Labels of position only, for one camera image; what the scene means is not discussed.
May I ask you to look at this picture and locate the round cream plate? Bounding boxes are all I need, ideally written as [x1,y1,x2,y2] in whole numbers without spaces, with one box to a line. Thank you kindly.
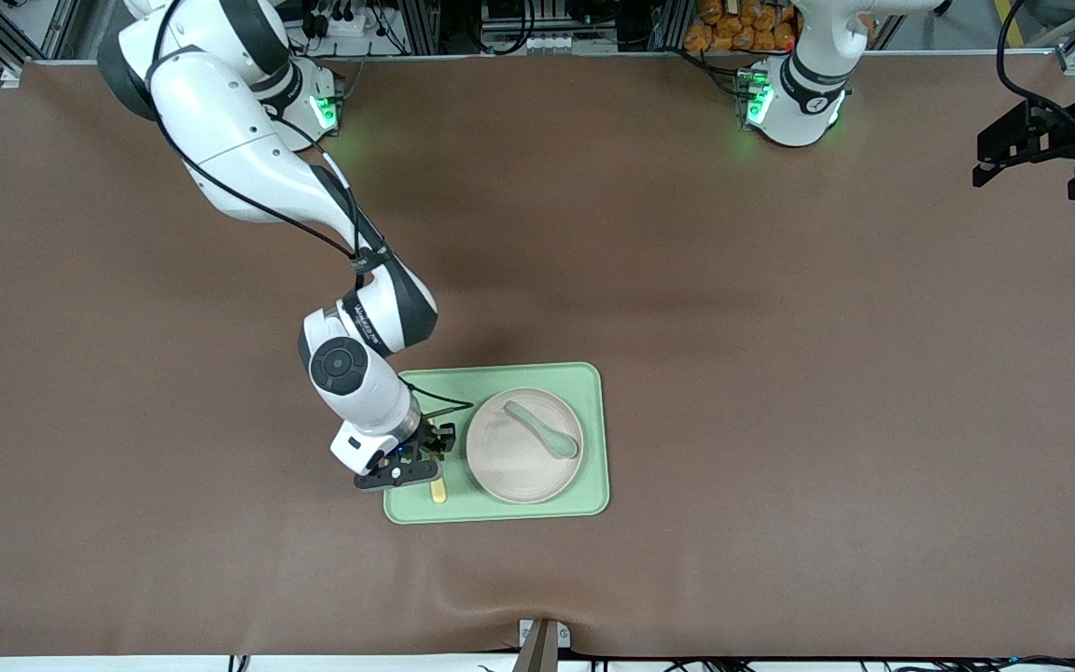
[465,387,585,505]

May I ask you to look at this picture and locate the mint green plastic spoon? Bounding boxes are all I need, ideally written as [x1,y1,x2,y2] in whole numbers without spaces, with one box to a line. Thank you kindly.
[503,400,580,461]

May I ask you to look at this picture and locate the light green rectangular tray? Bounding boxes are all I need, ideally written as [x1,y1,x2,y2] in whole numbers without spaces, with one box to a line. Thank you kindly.
[383,361,611,525]

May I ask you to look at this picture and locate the small interface box green lights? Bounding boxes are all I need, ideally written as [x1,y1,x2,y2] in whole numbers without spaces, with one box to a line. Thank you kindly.
[735,67,764,129]

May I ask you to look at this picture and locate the orange snack pile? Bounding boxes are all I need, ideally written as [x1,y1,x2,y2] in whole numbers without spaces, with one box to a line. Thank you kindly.
[684,0,797,53]

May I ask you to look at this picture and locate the brown table cover mat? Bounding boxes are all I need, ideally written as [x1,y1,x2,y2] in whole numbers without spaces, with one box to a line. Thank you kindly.
[0,54,1075,659]

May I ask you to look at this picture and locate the white power strip with plugs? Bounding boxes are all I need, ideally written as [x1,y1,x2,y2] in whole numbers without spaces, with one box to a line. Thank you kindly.
[307,5,382,40]

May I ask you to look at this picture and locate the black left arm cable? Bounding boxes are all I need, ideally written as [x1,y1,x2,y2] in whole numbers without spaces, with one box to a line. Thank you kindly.
[995,0,1075,132]

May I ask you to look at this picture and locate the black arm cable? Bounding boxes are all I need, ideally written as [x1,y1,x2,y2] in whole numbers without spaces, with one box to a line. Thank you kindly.
[995,0,1075,132]
[147,0,478,416]

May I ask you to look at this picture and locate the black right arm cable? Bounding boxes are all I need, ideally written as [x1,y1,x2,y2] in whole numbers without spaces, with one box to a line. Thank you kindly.
[147,0,478,416]

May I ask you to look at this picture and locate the metal table bracket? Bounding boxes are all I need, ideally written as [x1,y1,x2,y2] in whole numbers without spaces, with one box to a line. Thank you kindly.
[517,618,572,672]

